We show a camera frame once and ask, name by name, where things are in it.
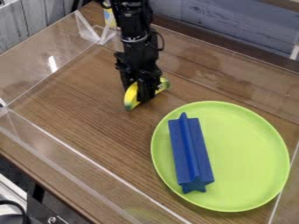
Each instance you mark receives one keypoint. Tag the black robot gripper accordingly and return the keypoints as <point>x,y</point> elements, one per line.
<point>136,65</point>

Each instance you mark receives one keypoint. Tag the yellow toy banana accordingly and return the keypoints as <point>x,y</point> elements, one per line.
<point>131,101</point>

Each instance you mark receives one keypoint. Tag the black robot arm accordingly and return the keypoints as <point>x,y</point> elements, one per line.
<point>139,37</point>

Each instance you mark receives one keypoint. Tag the green round plate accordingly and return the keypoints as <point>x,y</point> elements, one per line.
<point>247,151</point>

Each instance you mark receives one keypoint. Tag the blue star-shaped block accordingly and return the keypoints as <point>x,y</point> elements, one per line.
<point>190,154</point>

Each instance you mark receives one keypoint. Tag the clear acrylic enclosure wall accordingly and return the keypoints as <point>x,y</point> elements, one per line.
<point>70,136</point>

